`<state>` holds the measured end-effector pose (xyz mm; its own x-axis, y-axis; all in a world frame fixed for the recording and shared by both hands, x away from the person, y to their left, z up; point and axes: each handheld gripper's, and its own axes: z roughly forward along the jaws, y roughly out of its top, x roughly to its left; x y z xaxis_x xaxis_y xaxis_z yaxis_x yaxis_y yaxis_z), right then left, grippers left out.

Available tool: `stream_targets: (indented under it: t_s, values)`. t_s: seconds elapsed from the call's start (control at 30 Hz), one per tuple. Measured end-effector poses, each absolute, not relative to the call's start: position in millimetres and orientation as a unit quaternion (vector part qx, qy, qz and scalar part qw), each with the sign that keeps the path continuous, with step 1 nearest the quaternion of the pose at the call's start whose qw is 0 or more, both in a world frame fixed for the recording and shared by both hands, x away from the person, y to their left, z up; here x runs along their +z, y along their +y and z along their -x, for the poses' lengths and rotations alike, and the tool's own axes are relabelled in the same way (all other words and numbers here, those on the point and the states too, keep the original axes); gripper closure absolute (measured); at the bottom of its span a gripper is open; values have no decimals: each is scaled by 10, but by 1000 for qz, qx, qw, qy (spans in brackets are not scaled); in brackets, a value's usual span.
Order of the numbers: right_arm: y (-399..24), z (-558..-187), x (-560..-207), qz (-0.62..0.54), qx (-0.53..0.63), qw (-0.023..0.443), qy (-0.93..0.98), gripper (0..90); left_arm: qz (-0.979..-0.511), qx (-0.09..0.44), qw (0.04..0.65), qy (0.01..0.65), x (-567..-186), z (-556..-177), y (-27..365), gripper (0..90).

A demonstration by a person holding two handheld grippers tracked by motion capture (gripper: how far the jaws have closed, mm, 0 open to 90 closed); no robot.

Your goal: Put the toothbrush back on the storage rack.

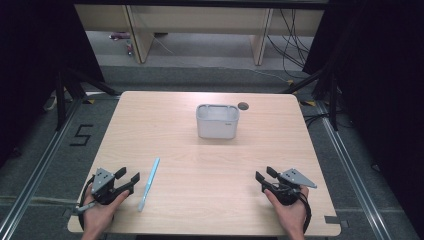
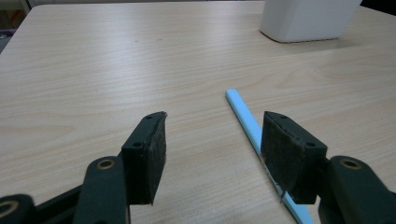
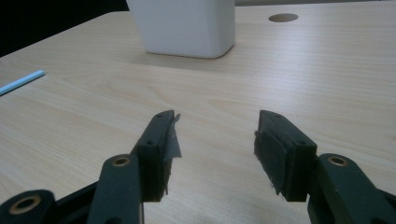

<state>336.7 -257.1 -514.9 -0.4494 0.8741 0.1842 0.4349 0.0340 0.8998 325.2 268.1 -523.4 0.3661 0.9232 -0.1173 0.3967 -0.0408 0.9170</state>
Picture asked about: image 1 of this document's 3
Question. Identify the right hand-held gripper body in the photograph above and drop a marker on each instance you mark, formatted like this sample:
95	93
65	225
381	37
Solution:
290	186

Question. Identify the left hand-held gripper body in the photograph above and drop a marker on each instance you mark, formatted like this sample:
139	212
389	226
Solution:
101	181

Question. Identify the light blue toothbrush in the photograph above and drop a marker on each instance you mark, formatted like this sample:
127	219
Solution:
149	185

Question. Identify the white plastic container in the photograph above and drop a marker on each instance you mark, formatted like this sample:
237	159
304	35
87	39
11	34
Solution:
217	121

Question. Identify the person's right hand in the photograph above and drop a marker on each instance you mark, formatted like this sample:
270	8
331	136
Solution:
290	215

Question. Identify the person's left hand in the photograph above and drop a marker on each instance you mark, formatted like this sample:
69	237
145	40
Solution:
100	215

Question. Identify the dark round table grommet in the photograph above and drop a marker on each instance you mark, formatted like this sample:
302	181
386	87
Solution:
243	106

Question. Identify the black metal stand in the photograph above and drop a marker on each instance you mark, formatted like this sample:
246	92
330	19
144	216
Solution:
325	90
71	86

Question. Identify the small red and white bottle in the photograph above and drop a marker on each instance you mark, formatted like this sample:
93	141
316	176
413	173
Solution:
129	47

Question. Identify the black curtain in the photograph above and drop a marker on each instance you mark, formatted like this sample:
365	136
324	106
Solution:
33	66
376	83

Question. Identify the pink item on floor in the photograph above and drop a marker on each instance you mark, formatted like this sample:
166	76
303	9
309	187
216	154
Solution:
119	35

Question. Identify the beige wooden desk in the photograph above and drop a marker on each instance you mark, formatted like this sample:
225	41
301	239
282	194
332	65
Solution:
200	23

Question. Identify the aluminium floor rail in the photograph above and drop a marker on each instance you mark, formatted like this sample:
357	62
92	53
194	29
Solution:
36	170
353	173

